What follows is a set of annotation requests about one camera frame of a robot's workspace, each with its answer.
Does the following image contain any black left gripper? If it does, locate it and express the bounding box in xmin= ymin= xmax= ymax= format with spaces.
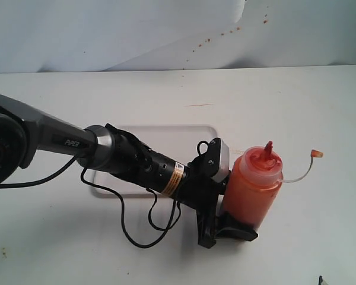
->
xmin=177 ymin=159 xmax=259 ymax=249

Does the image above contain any red sauce squeeze bottle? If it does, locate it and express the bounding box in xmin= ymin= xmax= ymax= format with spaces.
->
xmin=222 ymin=141 xmax=325 ymax=231

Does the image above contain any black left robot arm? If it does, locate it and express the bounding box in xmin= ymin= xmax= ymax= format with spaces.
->
xmin=0 ymin=94 xmax=257 ymax=248

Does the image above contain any white rectangular plastic tray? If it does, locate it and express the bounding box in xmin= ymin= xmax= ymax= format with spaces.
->
xmin=90 ymin=124 xmax=219 ymax=198

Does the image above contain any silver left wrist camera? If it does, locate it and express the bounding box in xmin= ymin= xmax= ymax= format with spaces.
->
xmin=204 ymin=138 xmax=230 ymax=183

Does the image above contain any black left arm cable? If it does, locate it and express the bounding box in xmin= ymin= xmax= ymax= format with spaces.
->
xmin=0 ymin=141 xmax=210 ymax=248

